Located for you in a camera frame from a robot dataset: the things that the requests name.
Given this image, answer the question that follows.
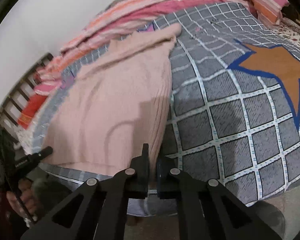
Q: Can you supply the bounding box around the pink knitted sweater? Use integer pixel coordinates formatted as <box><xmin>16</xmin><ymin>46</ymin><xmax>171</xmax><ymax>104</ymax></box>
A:
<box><xmin>43</xmin><ymin>23</ymin><xmax>181</xmax><ymax>176</ymax></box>

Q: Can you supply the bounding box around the person's left hand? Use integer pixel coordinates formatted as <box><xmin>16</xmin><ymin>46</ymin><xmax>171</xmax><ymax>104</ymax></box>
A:
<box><xmin>6</xmin><ymin>179</ymin><xmax>39</xmax><ymax>218</ymax></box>

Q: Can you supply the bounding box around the dark wooden headboard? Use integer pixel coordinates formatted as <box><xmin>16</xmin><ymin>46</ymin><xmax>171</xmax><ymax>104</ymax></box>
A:
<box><xmin>0</xmin><ymin>53</ymin><xmax>53</xmax><ymax>144</ymax></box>

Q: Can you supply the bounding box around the red cloth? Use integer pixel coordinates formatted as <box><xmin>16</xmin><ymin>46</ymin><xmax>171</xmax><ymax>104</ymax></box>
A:
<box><xmin>17</xmin><ymin>93</ymin><xmax>48</xmax><ymax>129</ymax></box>

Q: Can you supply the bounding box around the grey checked bed sheet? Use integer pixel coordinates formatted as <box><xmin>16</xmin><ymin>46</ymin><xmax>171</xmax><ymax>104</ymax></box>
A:
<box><xmin>27</xmin><ymin>2</ymin><xmax>300</xmax><ymax>217</ymax></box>

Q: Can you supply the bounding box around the pink orange striped quilt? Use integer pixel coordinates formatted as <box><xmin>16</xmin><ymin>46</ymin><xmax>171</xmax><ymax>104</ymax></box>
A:
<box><xmin>34</xmin><ymin>0</ymin><xmax>257</xmax><ymax>96</ymax></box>

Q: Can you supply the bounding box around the floral patterned sheet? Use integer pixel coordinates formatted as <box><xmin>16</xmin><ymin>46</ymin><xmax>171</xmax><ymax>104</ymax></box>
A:
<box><xmin>272</xmin><ymin>17</ymin><xmax>300</xmax><ymax>48</ymax></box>

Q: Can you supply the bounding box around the pink striped pillow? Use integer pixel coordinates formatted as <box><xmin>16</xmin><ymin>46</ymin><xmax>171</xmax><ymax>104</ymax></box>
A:
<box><xmin>252</xmin><ymin>0</ymin><xmax>289</xmax><ymax>27</ymax></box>

